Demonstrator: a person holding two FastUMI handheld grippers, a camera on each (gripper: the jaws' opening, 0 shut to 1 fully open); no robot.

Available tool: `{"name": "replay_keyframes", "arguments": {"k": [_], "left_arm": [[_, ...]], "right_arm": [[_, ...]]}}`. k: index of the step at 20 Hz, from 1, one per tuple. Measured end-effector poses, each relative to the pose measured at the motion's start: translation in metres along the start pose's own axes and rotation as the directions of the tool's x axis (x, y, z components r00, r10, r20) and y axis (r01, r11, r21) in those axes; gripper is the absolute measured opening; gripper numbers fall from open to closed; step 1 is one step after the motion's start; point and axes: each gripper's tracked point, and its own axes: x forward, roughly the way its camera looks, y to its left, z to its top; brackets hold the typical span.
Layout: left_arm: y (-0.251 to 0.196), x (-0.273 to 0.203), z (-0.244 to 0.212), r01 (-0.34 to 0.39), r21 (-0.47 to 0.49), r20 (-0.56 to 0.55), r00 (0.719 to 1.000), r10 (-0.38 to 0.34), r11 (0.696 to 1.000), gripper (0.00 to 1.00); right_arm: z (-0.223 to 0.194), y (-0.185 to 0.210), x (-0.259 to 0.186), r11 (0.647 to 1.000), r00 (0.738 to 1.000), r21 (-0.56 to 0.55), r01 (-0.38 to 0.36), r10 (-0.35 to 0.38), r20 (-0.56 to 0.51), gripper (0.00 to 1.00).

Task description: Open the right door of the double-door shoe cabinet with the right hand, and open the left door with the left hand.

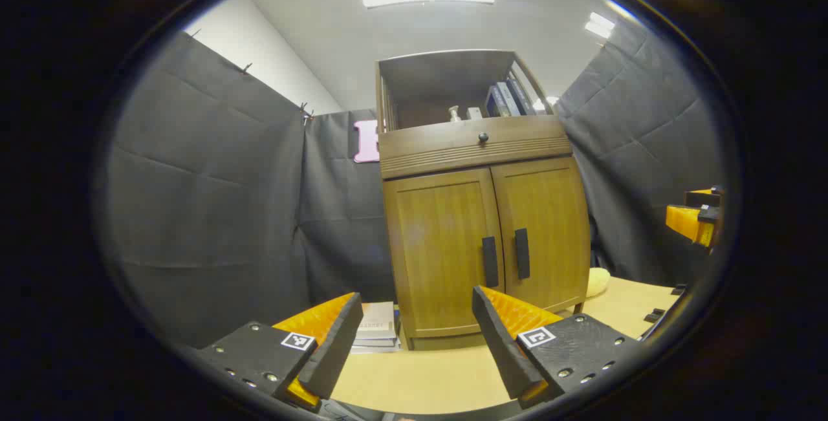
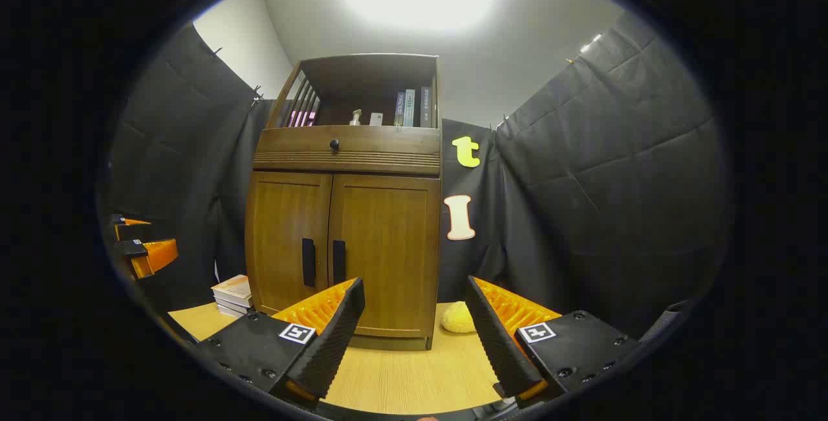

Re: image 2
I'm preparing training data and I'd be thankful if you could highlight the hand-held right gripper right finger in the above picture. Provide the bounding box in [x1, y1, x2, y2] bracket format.
[464, 275, 641, 409]

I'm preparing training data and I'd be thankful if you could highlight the wooden double-door shoe cabinet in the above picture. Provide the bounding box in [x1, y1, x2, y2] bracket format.
[245, 52, 444, 351]

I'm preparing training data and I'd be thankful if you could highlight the wooden cabinet door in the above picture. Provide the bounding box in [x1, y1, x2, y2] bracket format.
[248, 172, 334, 316]
[329, 174, 442, 339]

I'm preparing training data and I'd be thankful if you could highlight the black backdrop cloth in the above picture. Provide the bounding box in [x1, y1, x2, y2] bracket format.
[107, 10, 735, 338]

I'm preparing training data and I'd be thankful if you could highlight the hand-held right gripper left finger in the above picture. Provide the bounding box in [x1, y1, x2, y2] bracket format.
[197, 277, 366, 409]

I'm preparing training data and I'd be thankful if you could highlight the wooden cabinet drawer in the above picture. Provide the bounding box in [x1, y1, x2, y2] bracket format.
[252, 125, 442, 176]

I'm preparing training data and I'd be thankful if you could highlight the yellow plush toy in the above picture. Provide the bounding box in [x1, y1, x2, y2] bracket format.
[441, 301, 477, 334]

